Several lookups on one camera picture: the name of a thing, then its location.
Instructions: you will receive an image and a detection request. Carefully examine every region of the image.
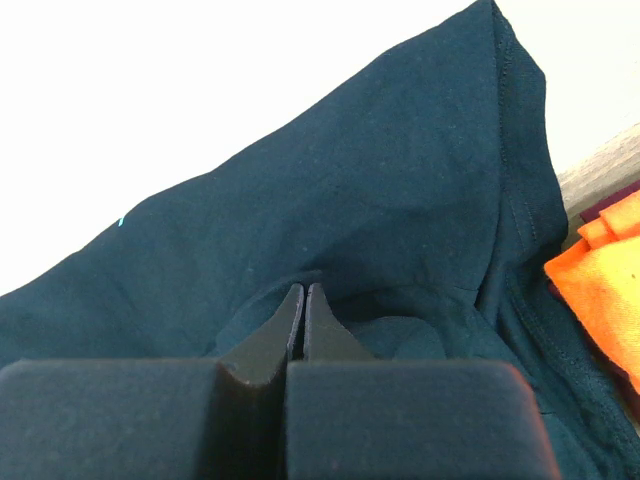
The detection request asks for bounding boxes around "black t shirt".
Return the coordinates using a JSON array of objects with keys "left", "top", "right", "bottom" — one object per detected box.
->
[{"left": 1, "top": 1, "right": 639, "bottom": 479}]

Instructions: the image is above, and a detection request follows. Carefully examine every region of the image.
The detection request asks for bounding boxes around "dark red folded t shirt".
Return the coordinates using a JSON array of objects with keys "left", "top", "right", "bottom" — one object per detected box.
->
[{"left": 547, "top": 180, "right": 640, "bottom": 401}]

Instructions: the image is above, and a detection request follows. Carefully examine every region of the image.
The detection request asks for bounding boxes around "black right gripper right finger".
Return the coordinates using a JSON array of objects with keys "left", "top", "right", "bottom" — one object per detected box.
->
[{"left": 284, "top": 283, "right": 561, "bottom": 479}]

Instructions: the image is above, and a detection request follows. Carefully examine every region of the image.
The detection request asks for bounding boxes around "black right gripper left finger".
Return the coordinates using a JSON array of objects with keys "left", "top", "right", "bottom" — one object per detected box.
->
[{"left": 1, "top": 284, "right": 305, "bottom": 479}]

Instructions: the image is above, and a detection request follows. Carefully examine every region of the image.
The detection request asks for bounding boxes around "orange folded t shirt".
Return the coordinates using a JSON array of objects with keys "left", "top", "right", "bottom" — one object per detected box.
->
[{"left": 543, "top": 190, "right": 640, "bottom": 394}]

